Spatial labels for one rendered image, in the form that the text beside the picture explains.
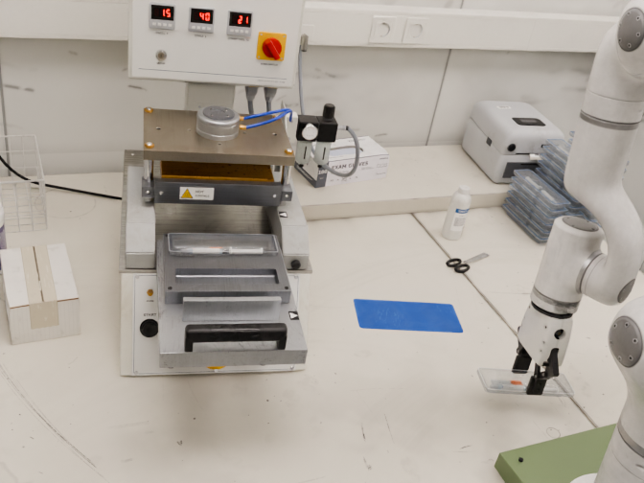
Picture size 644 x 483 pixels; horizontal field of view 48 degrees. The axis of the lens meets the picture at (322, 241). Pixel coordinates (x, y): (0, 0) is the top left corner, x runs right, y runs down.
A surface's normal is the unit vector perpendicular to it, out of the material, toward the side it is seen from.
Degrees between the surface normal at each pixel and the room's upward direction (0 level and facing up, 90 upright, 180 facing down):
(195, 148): 0
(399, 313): 0
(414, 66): 90
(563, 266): 83
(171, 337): 0
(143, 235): 40
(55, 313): 89
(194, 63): 90
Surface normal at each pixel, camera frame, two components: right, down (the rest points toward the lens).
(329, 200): 0.15, -0.83
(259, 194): 0.20, 0.56
